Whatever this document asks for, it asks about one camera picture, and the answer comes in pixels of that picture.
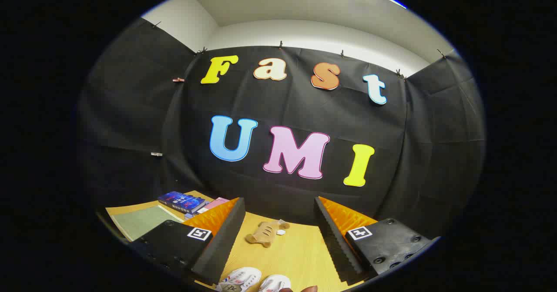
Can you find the black backdrop cloth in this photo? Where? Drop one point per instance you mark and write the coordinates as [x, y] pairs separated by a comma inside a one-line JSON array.
[[283, 105]]

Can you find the pale paperback book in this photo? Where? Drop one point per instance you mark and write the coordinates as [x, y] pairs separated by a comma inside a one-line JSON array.
[[191, 215]]

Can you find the blue book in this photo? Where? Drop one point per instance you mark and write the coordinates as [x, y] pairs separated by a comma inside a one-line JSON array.
[[180, 201]]

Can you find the green fabric storage box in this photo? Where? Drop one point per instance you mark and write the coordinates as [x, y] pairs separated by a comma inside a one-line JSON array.
[[143, 221]]

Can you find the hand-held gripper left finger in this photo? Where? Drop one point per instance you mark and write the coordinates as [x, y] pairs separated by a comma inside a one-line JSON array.
[[224, 239]]

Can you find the white canvas shoe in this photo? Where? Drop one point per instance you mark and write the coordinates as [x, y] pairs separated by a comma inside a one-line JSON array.
[[274, 282], [239, 278]]

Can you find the brown plush toy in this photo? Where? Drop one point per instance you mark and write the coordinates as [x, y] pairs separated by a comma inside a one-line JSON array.
[[263, 233]]

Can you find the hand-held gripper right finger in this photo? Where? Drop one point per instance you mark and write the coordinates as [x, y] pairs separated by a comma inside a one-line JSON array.
[[335, 239]]

